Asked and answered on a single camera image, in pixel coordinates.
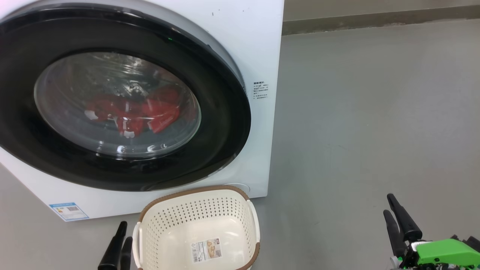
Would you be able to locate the blue energy label sticker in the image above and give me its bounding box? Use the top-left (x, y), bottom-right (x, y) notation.
top-left (49, 202), bottom-right (90, 222)

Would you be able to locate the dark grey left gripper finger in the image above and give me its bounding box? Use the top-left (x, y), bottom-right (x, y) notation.
top-left (98, 221), bottom-right (128, 270)
top-left (120, 236), bottom-right (134, 270)

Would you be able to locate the white front-load washing machine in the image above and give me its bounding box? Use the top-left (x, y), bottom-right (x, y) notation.
top-left (0, 0), bottom-right (285, 222)

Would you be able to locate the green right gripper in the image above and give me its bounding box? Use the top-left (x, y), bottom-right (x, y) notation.
top-left (383, 193), bottom-right (480, 270)

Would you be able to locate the black round glass washer door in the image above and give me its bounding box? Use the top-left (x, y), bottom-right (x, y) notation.
top-left (0, 4), bottom-right (252, 192)

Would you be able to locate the cream laundry basket brown rim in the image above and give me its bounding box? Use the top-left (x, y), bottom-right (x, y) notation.
top-left (132, 185), bottom-right (261, 270)

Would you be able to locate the red and white garment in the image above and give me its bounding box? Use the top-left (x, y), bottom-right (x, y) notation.
top-left (85, 87), bottom-right (182, 138)

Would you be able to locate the paper label sticker with barcode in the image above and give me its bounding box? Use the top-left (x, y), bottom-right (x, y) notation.
top-left (192, 238), bottom-right (222, 264)

